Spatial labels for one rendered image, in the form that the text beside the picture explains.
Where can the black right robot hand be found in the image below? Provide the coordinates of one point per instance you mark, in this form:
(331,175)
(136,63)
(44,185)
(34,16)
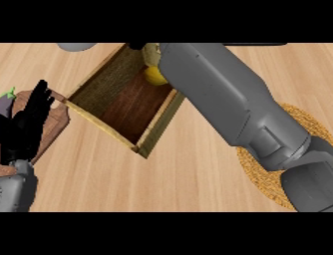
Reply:
(139,46)

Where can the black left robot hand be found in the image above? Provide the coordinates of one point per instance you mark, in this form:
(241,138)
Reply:
(20,132)

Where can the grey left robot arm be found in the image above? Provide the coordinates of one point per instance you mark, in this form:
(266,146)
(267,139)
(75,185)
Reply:
(5,192)

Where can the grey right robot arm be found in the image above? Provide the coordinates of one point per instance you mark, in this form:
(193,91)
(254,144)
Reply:
(233,106)

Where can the yellow lemon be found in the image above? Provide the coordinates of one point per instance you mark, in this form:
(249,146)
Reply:
(155,77)

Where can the rectangular wooden basket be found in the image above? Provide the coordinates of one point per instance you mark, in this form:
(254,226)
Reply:
(125,103)

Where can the round woven straw placemat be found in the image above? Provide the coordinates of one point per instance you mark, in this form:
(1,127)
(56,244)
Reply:
(263,179)

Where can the brown wooden cutting board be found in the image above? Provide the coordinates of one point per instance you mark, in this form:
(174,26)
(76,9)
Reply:
(53,127)

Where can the purple eggplant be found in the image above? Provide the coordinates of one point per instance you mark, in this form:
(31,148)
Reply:
(3,104)

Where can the grey rounded object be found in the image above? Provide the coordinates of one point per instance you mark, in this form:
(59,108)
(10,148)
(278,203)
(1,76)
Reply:
(76,46)

